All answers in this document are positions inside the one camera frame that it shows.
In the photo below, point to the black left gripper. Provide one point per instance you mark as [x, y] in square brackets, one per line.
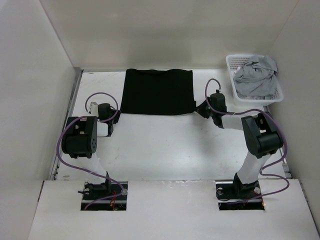
[117, 117]

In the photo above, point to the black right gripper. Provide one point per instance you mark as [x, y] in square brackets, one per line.
[200, 109]

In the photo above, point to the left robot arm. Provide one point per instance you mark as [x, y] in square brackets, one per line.
[79, 140]

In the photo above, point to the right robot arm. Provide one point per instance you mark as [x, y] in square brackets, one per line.
[262, 140]

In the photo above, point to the grey tank tops pile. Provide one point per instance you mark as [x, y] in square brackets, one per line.
[257, 78]

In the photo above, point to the white plastic laundry basket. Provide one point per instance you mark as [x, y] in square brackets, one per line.
[234, 62]

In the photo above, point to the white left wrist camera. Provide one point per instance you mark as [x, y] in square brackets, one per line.
[94, 108]

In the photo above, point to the left aluminium frame rail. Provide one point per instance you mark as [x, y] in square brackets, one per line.
[54, 167]

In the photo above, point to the aluminium frame rail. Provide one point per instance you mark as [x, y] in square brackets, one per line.
[54, 167]
[281, 168]

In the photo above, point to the right aluminium frame rail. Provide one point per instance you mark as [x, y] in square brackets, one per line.
[281, 168]

